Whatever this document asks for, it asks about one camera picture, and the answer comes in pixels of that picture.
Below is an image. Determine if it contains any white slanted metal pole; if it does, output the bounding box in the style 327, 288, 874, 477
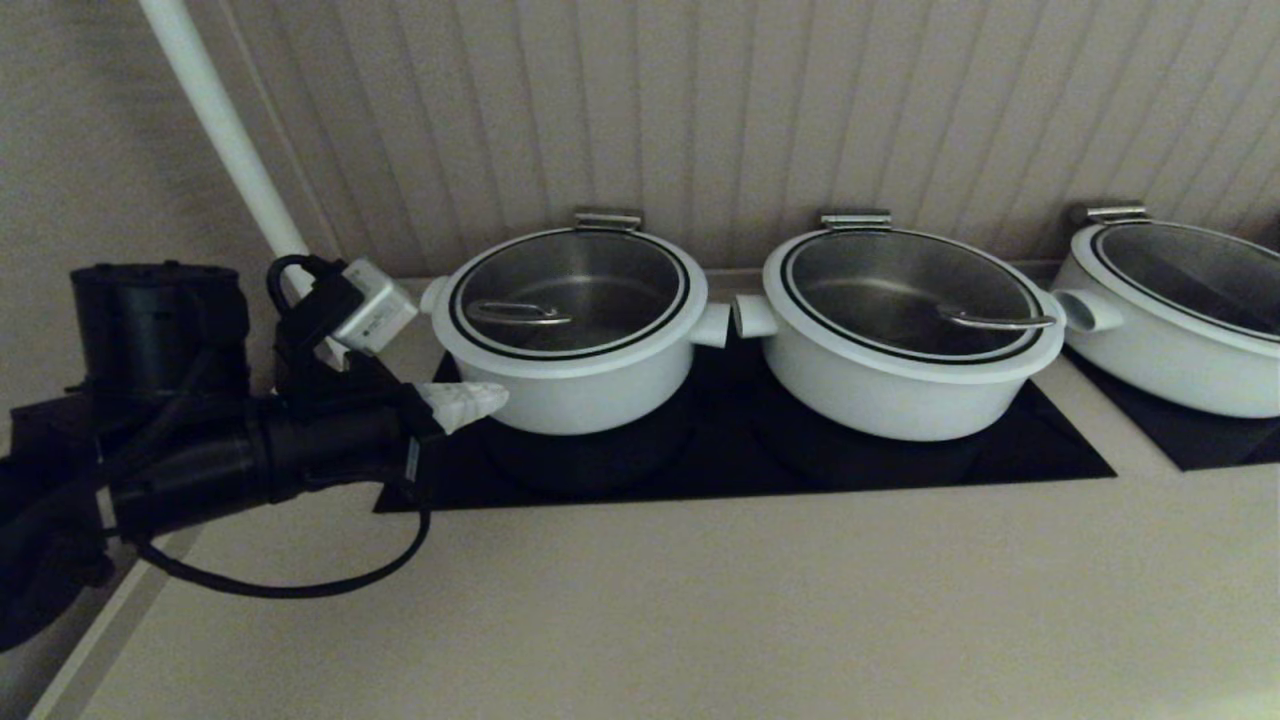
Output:
140, 0, 351, 373

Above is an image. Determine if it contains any white round cooking pot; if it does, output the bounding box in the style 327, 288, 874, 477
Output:
420, 228, 732, 437
1050, 222, 1280, 419
732, 228, 1065, 443

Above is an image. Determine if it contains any wide black glass cooktop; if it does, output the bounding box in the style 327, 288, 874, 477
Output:
374, 335, 1116, 514

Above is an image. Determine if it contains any narrow black glass cooktop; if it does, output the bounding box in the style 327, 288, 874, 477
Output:
1062, 345, 1280, 472

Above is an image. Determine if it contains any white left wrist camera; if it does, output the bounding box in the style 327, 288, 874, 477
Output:
330, 258, 419, 357

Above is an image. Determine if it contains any black left camera cable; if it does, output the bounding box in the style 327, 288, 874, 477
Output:
125, 470, 433, 599

